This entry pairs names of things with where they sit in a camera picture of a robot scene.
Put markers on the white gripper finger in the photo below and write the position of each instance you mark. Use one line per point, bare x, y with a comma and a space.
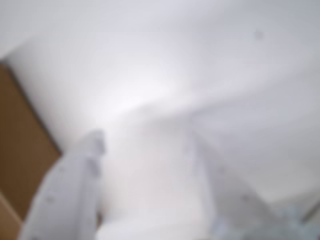
65, 200
227, 200

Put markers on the brown cardboard box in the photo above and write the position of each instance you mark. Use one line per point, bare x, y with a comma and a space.
20, 140

